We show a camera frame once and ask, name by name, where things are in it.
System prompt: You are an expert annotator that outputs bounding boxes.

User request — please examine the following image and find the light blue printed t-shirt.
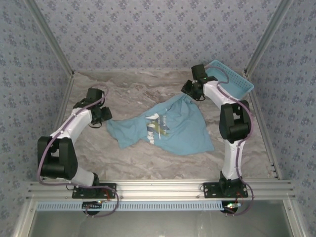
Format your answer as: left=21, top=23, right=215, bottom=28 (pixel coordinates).
left=106, top=94, right=215, bottom=156

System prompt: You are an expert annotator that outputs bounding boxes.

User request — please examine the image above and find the light blue plastic basket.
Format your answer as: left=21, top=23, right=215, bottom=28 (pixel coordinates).
left=205, top=60, right=255, bottom=101

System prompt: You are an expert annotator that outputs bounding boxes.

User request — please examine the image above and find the grey metal panel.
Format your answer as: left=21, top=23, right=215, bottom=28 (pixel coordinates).
left=14, top=199, right=306, bottom=237

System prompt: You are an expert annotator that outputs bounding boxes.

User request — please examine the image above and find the aluminium left side rail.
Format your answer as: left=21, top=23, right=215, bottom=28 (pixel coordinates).
left=39, top=73, right=76, bottom=182

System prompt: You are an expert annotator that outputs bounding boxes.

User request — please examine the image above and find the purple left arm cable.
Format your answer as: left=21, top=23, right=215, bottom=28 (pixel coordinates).
left=36, top=84, right=120, bottom=218

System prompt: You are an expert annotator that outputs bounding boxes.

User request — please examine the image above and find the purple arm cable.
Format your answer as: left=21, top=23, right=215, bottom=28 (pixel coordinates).
left=206, top=63, right=255, bottom=217
left=36, top=84, right=120, bottom=218

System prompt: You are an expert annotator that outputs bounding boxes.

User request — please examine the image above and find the aluminium left corner post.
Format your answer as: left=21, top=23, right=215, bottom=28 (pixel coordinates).
left=24, top=0, right=75, bottom=76

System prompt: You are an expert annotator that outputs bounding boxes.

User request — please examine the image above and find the aluminium corner post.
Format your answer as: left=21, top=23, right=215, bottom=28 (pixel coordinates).
left=243, top=0, right=296, bottom=75
left=24, top=0, right=75, bottom=76

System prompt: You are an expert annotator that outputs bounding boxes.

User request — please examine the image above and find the aluminium right corner post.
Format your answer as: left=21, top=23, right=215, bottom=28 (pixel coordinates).
left=243, top=0, right=296, bottom=75

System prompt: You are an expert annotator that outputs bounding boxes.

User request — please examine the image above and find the aluminium right side rail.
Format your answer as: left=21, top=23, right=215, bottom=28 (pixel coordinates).
left=244, top=71, right=282, bottom=180

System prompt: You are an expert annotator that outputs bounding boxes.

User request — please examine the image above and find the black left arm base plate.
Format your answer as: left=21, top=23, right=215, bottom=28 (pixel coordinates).
left=72, top=182, right=117, bottom=199

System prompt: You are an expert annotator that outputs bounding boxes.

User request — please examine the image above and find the aluminium front frame rail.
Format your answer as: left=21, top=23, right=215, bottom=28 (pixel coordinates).
left=27, top=180, right=296, bottom=200

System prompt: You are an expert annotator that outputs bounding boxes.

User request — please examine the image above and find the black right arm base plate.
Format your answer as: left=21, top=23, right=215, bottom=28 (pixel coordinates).
left=202, top=182, right=249, bottom=199

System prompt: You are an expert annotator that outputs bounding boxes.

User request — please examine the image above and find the light blue slotted cable duct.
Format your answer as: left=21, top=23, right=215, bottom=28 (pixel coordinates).
left=36, top=201, right=227, bottom=212

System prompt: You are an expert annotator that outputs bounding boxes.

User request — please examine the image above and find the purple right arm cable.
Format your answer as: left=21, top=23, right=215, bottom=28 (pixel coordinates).
left=206, top=63, right=255, bottom=217

